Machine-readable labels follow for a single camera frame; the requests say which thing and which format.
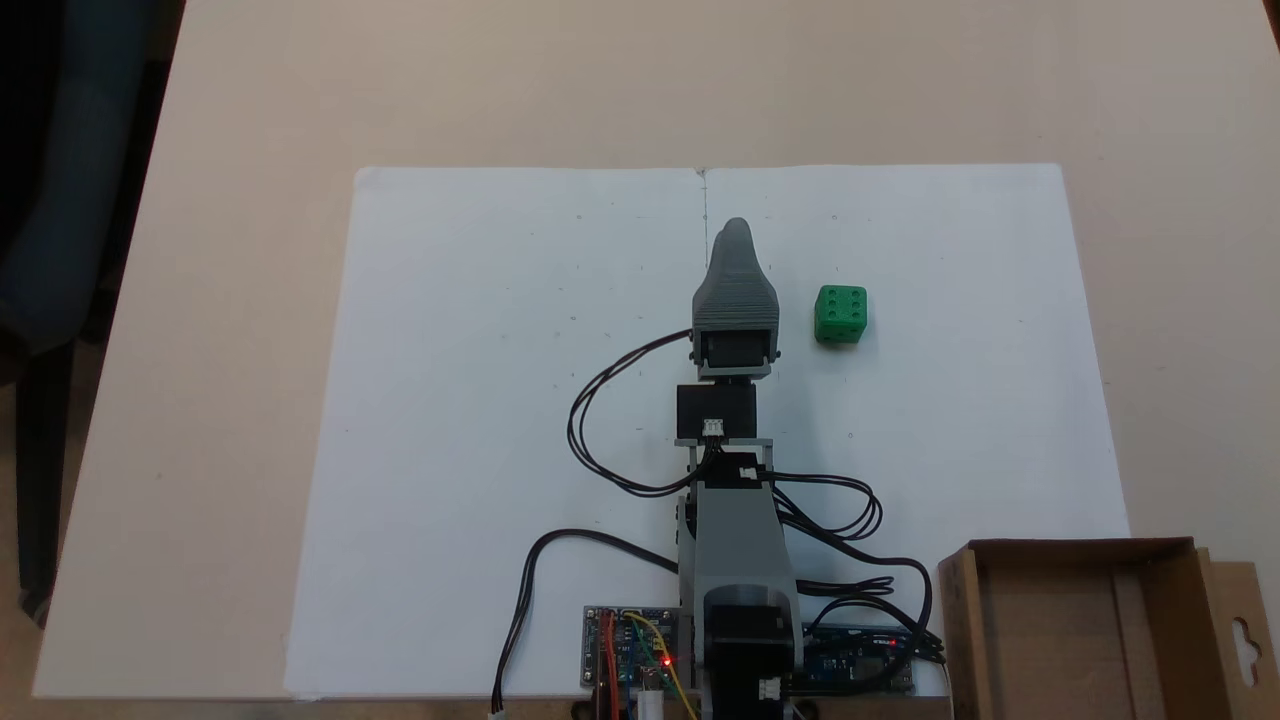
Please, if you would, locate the black looped motor cable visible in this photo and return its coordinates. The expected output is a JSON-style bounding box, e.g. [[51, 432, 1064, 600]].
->
[[765, 470, 948, 667], [567, 329, 707, 499]]

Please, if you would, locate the yellow wire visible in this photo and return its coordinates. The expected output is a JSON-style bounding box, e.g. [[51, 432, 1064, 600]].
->
[[624, 611, 700, 720]]

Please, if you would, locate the brown cardboard box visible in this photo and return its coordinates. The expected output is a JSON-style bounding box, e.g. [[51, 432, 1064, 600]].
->
[[937, 537, 1280, 720]]

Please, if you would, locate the blue circuit board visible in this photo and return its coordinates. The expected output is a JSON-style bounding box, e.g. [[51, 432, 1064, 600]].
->
[[800, 625, 916, 696]]

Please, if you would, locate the green die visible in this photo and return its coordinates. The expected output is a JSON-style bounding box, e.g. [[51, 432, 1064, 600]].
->
[[814, 285, 869, 346]]

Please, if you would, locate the circuit board with coloured wires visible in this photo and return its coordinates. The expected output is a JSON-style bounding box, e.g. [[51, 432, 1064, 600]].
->
[[583, 605, 693, 693]]

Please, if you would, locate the thick black power cable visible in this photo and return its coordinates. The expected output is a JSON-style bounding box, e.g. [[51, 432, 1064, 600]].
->
[[490, 528, 682, 717]]

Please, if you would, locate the white paper sheet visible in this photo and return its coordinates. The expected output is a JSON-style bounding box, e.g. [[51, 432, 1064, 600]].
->
[[283, 163, 1132, 701]]

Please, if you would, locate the red wire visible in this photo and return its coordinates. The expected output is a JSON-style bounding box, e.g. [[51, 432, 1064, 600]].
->
[[598, 612, 623, 720]]

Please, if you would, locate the dark blue chair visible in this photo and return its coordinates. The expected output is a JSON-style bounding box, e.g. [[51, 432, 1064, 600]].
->
[[0, 0, 187, 631]]

